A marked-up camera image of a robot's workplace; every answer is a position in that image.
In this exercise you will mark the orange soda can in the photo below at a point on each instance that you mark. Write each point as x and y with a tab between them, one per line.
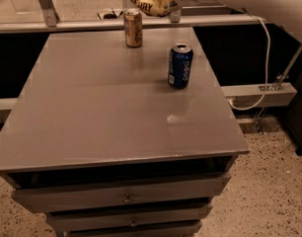
133	28

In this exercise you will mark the blue Pepsi can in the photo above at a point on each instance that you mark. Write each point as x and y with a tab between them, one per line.
180	59

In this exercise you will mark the grey bottom drawer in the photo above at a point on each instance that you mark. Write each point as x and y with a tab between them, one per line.
182	228

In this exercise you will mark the grey drawer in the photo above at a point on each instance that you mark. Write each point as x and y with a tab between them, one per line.
182	228
121	193
130	217

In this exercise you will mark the grey middle drawer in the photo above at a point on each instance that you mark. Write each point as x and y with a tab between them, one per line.
130	217

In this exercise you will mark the grey top drawer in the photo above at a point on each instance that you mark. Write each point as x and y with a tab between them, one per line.
121	193

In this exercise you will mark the metal frame rail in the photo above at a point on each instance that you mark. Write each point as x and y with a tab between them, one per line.
28	16

